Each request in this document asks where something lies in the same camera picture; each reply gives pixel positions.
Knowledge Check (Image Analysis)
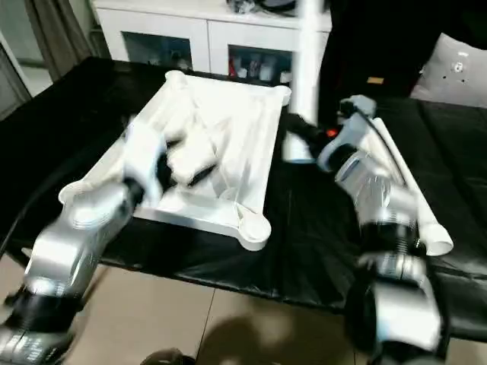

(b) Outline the white plastic table top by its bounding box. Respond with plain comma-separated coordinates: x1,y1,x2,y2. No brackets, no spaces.
59,70,292,252

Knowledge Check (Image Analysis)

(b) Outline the white plastic table leg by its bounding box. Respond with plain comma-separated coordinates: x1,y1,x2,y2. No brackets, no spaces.
371,116,415,198
282,0,322,165
377,118,455,256

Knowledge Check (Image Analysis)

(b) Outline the black table mat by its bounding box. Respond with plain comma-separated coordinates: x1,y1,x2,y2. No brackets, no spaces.
0,57,487,316

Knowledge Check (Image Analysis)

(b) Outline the black tall cabinet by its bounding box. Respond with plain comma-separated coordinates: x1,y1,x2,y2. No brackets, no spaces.
323,0,487,100

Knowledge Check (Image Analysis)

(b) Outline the grey carry case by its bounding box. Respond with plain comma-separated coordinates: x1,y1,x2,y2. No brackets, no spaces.
228,0,301,14

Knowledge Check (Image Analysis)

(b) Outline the white glass-door cabinet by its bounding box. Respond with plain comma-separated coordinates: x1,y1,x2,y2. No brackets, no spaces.
91,0,336,81

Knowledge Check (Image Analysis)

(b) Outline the light grey cushion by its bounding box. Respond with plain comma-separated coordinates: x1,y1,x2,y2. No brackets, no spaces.
411,32,487,107

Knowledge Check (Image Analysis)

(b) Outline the grey curtain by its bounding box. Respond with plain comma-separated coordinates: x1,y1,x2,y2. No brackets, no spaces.
23,0,92,81

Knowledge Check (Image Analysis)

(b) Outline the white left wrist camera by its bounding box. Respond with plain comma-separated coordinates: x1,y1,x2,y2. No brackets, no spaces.
122,114,170,202

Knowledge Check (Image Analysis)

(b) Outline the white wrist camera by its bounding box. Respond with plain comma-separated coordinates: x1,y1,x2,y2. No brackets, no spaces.
122,114,170,202
337,94,379,130

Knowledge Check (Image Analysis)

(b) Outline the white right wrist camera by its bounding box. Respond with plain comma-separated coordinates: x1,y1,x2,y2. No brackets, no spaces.
337,94,379,130

